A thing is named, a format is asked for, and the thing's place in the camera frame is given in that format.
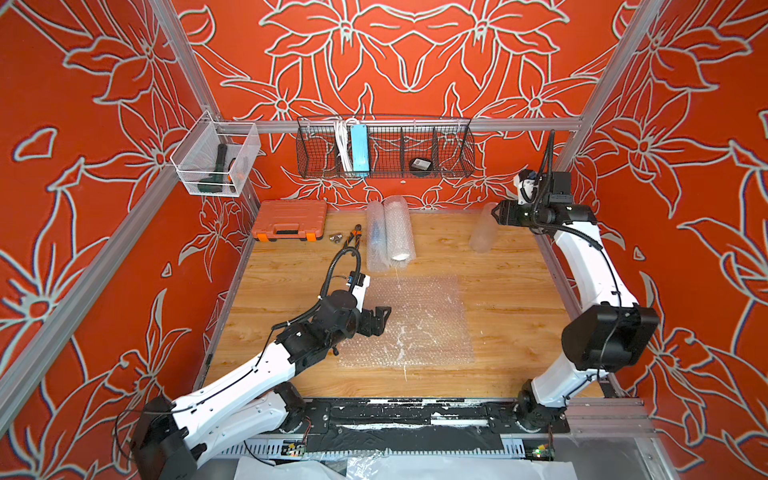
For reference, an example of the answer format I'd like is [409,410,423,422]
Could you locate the bubble wrap sheet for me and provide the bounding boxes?
[339,276,474,369]

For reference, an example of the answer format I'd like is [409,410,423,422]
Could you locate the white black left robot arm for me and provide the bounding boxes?
[128,290,392,479]

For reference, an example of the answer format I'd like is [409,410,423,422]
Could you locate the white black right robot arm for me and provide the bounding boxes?
[492,169,660,432]

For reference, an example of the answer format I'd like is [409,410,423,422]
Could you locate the bubble wrap roll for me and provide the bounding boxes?
[383,196,416,265]

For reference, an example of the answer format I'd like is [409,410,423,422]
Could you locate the orange black pliers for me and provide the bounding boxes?
[343,224,362,252]

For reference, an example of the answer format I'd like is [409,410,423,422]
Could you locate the orange plastic tool case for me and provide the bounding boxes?
[251,199,328,242]

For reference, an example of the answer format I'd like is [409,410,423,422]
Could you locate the light blue box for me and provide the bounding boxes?
[350,124,370,175]

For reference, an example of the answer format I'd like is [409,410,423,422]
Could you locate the dark green screwdriver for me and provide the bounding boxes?
[197,143,227,194]

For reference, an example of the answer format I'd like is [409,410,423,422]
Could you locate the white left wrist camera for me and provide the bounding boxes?
[348,273,370,312]

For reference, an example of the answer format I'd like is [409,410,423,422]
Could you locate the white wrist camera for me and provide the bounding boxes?
[348,273,370,312]
[514,169,539,205]

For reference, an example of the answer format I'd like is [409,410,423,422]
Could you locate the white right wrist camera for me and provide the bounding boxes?
[514,169,539,205]

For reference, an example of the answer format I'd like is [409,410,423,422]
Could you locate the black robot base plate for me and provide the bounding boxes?
[249,398,571,436]

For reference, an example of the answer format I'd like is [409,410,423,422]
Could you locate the black wire wall basket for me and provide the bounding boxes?
[296,114,476,180]

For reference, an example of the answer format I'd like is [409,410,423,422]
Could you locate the white coiled cable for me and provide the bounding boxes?
[333,119,355,174]

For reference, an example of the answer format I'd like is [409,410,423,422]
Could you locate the clear acrylic wall box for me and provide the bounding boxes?
[171,111,261,198]

